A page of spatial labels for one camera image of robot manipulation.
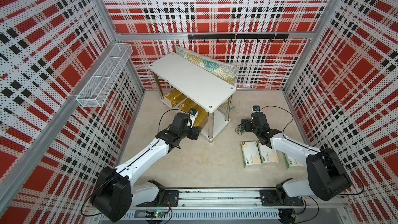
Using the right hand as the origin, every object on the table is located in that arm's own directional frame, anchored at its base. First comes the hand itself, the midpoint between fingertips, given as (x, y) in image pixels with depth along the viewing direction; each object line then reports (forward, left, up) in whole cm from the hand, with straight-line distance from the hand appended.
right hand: (251, 120), depth 91 cm
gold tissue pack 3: (-5, +29, +10) cm, 32 cm away
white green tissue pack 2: (-19, -6, -4) cm, 21 cm away
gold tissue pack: (+16, +47, +4) cm, 50 cm away
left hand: (-6, +33, +4) cm, 33 cm away
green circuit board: (-45, +50, -8) cm, 68 cm away
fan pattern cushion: (+14, +16, +25) cm, 33 cm away
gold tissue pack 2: (+9, +38, +5) cm, 40 cm away
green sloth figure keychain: (-1, +7, -9) cm, 11 cm away
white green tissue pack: (-18, +2, -6) cm, 19 cm away
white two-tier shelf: (+4, +31, +25) cm, 40 cm away
